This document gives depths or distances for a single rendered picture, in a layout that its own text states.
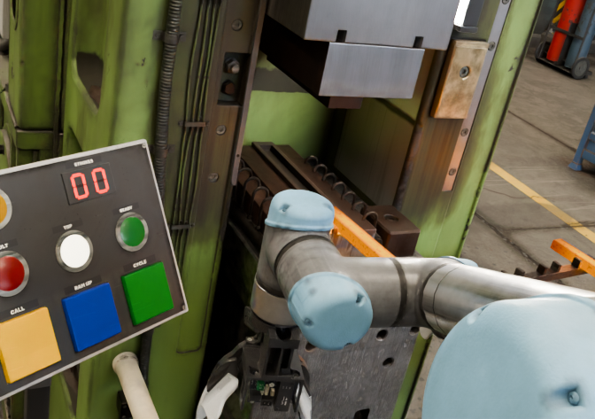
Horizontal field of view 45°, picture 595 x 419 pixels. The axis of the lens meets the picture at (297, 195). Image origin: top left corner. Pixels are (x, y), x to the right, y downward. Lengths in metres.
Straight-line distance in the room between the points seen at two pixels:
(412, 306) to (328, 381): 0.81
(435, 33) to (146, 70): 0.51
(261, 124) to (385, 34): 0.60
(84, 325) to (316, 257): 0.41
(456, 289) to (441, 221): 1.07
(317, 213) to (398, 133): 0.88
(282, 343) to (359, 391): 0.80
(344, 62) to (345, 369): 0.66
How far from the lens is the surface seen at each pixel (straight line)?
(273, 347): 0.85
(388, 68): 1.29
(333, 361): 1.52
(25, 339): 0.99
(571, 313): 0.37
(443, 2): 1.32
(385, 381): 1.65
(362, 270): 0.74
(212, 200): 1.42
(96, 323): 1.04
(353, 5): 1.22
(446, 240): 1.81
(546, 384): 0.34
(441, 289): 0.72
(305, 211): 0.78
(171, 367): 1.63
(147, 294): 1.09
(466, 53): 1.55
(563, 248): 1.79
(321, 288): 0.70
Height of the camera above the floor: 1.63
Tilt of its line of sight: 25 degrees down
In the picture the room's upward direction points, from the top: 12 degrees clockwise
